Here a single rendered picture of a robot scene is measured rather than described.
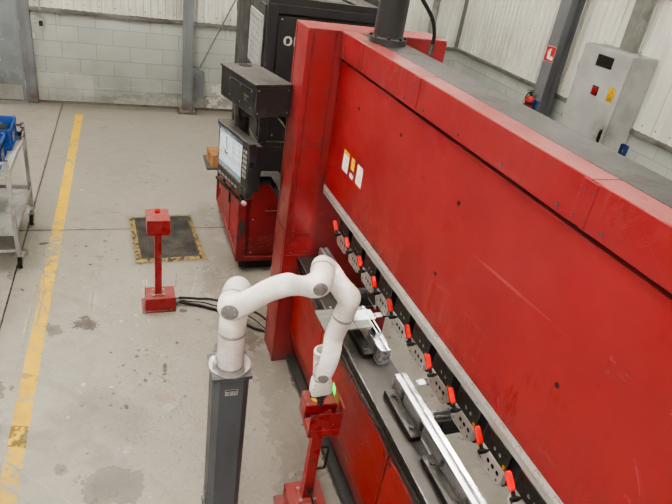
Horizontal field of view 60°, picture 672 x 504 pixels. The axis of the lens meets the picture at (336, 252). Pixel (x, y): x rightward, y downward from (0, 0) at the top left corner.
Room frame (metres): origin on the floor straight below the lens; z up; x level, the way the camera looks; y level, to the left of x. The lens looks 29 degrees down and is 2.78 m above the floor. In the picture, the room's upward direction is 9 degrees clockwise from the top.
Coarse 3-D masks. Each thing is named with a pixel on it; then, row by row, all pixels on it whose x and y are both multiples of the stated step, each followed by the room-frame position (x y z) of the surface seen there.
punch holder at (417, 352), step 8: (416, 328) 2.09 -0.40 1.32; (416, 336) 2.07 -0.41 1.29; (424, 336) 2.02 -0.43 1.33; (416, 344) 2.06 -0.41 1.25; (424, 344) 2.00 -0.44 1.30; (416, 352) 2.03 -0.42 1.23; (424, 352) 1.99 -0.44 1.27; (432, 352) 1.97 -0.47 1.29; (416, 360) 2.02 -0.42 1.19; (424, 360) 1.97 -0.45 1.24; (432, 360) 1.98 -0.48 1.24; (424, 368) 1.97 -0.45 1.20
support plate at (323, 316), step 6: (318, 312) 2.54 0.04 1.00; (324, 312) 2.55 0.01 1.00; (330, 312) 2.55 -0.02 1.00; (318, 318) 2.49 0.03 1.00; (324, 318) 2.49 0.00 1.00; (324, 324) 2.44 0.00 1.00; (354, 324) 2.48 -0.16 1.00; (360, 324) 2.49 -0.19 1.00; (366, 324) 2.50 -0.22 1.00; (324, 330) 2.39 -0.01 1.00
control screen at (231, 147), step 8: (224, 128) 3.55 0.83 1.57; (224, 136) 3.54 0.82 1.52; (232, 136) 3.45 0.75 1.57; (224, 144) 3.54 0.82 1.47; (232, 144) 3.44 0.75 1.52; (240, 144) 3.36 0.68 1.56; (224, 152) 3.53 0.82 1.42; (232, 152) 3.44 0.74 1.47; (240, 152) 3.35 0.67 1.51; (224, 160) 3.53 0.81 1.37; (232, 160) 3.43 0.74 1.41; (240, 160) 3.34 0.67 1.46; (232, 168) 3.43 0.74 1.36; (240, 168) 3.34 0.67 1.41
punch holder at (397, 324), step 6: (396, 300) 2.28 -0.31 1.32; (396, 306) 2.27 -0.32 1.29; (402, 306) 2.22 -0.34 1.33; (396, 312) 2.26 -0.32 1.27; (402, 312) 2.21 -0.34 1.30; (408, 312) 2.17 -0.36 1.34; (396, 318) 2.24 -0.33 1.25; (402, 318) 2.20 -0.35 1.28; (408, 318) 2.16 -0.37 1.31; (396, 324) 2.23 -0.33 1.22; (402, 324) 2.19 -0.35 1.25; (408, 324) 2.15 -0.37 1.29; (414, 324) 2.16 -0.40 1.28; (396, 330) 2.22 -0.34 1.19; (402, 330) 2.17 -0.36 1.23; (402, 336) 2.16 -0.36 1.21
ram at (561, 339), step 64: (384, 128) 2.71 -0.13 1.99; (384, 192) 2.59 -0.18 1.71; (448, 192) 2.11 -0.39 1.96; (512, 192) 1.78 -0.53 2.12; (384, 256) 2.47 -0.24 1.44; (448, 256) 2.01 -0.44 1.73; (512, 256) 1.69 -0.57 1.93; (576, 256) 1.47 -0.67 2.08; (448, 320) 1.90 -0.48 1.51; (512, 320) 1.61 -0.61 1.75; (576, 320) 1.39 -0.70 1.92; (640, 320) 1.23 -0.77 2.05; (512, 384) 1.52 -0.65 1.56; (576, 384) 1.31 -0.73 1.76; (640, 384) 1.16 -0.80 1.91; (512, 448) 1.43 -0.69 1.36; (576, 448) 1.24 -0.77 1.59; (640, 448) 1.09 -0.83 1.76
